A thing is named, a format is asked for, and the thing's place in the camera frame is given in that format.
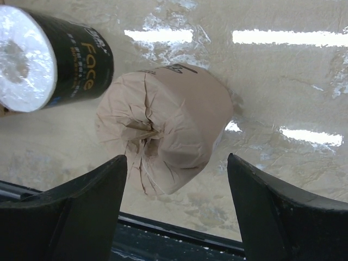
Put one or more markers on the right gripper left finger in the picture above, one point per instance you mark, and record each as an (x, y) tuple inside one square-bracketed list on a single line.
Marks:
[(77, 220)]

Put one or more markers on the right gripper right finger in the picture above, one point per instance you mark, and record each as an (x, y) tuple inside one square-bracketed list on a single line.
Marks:
[(279, 221)]

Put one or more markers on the clear white tissue roll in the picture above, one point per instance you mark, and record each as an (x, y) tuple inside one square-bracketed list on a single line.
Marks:
[(47, 61)]

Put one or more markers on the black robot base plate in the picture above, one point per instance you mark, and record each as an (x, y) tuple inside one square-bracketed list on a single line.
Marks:
[(135, 238)]

